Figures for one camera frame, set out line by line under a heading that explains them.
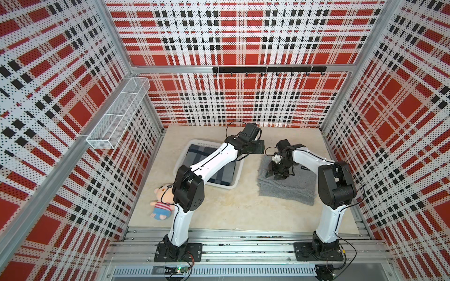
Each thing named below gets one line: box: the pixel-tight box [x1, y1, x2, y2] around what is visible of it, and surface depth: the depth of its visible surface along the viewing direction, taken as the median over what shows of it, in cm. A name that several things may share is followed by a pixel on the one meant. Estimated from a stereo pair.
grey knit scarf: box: [257, 155, 317, 207], surface depth 92 cm
